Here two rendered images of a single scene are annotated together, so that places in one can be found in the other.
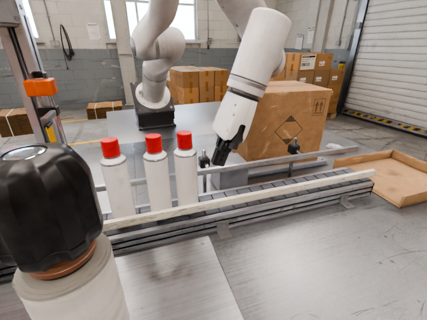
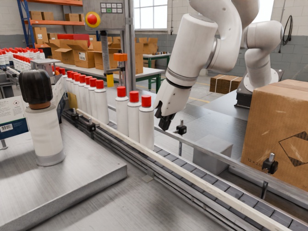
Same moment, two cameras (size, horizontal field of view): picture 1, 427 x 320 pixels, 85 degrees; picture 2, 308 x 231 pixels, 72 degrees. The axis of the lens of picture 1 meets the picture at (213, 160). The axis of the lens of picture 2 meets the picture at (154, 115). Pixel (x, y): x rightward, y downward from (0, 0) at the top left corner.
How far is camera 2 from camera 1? 0.60 m
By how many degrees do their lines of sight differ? 59
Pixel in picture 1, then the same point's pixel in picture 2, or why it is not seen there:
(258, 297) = (101, 207)
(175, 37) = (265, 30)
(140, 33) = not seen: hidden behind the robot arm
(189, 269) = (97, 164)
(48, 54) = not seen: hidden behind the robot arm
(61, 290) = (27, 110)
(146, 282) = (86, 155)
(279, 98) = (289, 104)
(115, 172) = (117, 104)
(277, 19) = (184, 23)
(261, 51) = (175, 47)
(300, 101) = not seen: outside the picture
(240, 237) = (149, 187)
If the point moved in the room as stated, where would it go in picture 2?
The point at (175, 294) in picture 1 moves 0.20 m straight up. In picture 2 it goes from (81, 165) to (72, 106)
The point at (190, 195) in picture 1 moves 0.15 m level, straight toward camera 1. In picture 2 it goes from (141, 138) to (99, 150)
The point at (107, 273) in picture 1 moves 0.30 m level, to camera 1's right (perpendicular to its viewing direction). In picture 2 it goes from (38, 116) to (30, 176)
